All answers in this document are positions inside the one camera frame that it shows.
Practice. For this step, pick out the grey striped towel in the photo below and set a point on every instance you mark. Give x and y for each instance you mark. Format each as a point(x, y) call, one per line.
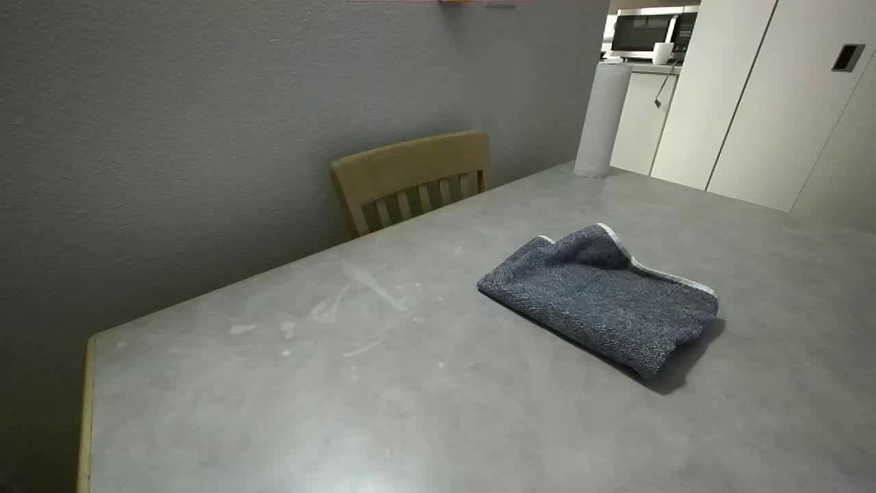
point(603, 298)

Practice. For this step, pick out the white paper towel roll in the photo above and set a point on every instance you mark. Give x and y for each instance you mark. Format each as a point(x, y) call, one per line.
point(603, 120)

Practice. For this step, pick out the wooden chair with slatted back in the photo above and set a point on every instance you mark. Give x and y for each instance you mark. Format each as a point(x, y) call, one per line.
point(412, 166)

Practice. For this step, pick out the white base cabinet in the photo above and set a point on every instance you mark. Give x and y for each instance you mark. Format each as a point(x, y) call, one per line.
point(638, 125)

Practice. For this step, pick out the small white cup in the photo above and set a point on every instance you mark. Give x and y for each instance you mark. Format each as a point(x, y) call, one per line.
point(664, 52)

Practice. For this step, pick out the white microwave oven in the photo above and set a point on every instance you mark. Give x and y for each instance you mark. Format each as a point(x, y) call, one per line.
point(644, 32)

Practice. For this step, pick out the tall white cabinet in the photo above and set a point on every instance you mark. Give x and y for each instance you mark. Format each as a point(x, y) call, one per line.
point(776, 110)

